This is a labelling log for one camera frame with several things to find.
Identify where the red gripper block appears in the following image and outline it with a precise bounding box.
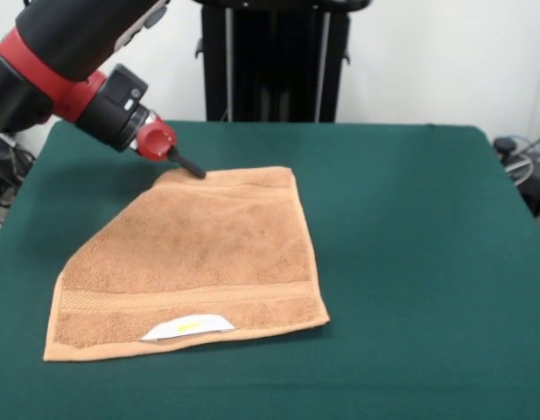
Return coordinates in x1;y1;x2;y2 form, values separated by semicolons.
135;119;207;180

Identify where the tan terry towel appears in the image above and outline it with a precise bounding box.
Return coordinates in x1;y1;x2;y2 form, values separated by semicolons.
42;164;332;364

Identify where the black vertical column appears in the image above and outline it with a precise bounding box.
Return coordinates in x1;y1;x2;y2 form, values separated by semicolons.
190;0;375;123

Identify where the dark green table cloth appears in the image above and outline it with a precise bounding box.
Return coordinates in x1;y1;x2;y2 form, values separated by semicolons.
0;118;540;420

